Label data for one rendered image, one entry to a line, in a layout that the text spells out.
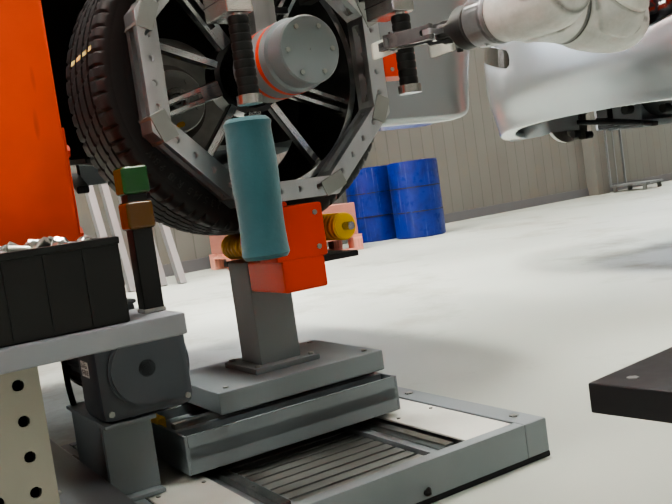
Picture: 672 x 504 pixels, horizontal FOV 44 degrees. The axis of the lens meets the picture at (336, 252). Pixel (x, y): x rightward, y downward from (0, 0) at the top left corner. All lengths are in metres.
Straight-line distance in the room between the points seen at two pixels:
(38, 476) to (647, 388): 0.77
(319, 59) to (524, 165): 10.48
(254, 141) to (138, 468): 0.64
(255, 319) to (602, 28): 0.91
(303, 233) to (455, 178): 9.26
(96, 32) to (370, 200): 7.39
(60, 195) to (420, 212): 7.42
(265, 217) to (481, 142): 9.91
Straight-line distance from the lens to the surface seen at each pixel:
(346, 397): 1.78
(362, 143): 1.78
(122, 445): 1.61
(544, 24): 1.32
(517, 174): 11.86
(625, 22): 1.44
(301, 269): 1.67
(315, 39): 1.58
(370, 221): 8.94
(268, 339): 1.82
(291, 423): 1.72
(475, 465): 1.64
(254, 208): 1.50
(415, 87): 1.59
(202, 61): 1.75
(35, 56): 1.36
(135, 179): 1.21
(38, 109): 1.35
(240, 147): 1.51
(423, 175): 8.63
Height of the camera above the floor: 0.58
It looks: 4 degrees down
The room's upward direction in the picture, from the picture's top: 8 degrees counter-clockwise
